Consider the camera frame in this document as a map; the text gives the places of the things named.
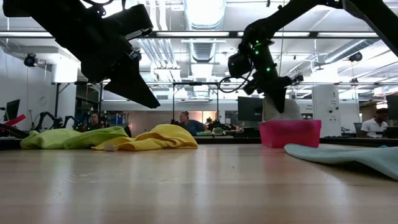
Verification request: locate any black shelving rack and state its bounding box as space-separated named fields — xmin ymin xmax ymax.
xmin=74 ymin=82 xmax=103 ymax=128

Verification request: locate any small black monitor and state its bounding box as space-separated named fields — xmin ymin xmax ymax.
xmin=6 ymin=99 xmax=21 ymax=121

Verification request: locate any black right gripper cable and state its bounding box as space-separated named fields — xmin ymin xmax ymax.
xmin=218 ymin=70 xmax=254 ymax=94

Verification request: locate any black aluminium table frame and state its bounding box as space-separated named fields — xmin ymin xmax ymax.
xmin=0 ymin=136 xmax=398 ymax=150

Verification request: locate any red object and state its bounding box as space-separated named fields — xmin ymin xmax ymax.
xmin=0 ymin=114 xmax=27 ymax=128

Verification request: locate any pink plastic bin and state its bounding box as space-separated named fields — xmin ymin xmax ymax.
xmin=259 ymin=119 xmax=322 ymax=149

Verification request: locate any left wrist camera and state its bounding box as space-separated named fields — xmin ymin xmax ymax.
xmin=105 ymin=3 xmax=155 ymax=40

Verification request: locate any lime green microfiber towel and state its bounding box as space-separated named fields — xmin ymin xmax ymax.
xmin=20 ymin=126 xmax=130 ymax=150

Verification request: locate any light blue microfiber towel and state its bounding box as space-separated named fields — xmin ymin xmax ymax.
xmin=284 ymin=142 xmax=398 ymax=181

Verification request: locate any white column cabinet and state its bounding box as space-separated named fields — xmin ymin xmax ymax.
xmin=312 ymin=85 xmax=342 ymax=138

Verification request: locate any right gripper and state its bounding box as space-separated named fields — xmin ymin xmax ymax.
xmin=243 ymin=67 xmax=293 ymax=113

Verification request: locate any silver ceiling air duct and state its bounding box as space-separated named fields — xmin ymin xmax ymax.
xmin=182 ymin=0 xmax=227 ymax=63

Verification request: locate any golden yellow microfiber towel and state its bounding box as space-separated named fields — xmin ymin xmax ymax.
xmin=91 ymin=124 xmax=199 ymax=152

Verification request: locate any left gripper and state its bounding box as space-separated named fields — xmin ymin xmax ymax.
xmin=27 ymin=0 xmax=161 ymax=110

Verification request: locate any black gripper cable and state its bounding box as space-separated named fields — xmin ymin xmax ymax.
xmin=82 ymin=0 xmax=127 ymax=16
xmin=218 ymin=70 xmax=254 ymax=94

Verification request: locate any person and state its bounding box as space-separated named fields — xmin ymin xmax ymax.
xmin=178 ymin=111 xmax=208 ymax=136
xmin=88 ymin=111 xmax=105 ymax=131
xmin=360 ymin=108 xmax=389 ymax=138

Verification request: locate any grey microfiber towel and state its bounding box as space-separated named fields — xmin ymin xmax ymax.
xmin=262 ymin=98 xmax=303 ymax=122

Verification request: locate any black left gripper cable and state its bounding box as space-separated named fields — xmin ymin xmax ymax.
xmin=82 ymin=0 xmax=127 ymax=16

